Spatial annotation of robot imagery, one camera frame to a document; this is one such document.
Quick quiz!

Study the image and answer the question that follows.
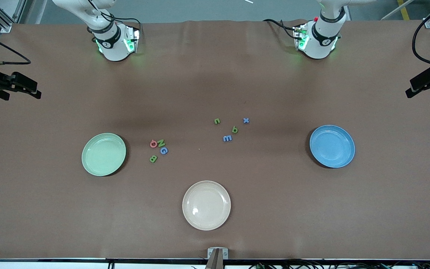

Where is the light green plate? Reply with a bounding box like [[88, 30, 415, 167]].
[[81, 133, 127, 177]]

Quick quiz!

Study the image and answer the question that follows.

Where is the blue plate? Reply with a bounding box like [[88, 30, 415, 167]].
[[309, 125, 356, 168]]

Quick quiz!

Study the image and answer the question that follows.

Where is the metal base connector box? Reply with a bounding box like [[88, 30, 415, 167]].
[[123, 26, 141, 53]]

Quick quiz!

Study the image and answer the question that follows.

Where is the brown table mat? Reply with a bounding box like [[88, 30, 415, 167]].
[[0, 19, 430, 261]]

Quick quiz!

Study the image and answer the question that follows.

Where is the beige plate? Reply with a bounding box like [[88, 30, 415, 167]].
[[182, 180, 231, 231]]

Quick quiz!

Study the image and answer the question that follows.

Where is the black base cable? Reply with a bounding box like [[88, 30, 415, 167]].
[[99, 9, 141, 30], [263, 19, 298, 41]]

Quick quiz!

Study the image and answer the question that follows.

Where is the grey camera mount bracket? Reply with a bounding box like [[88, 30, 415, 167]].
[[205, 247, 229, 269]]

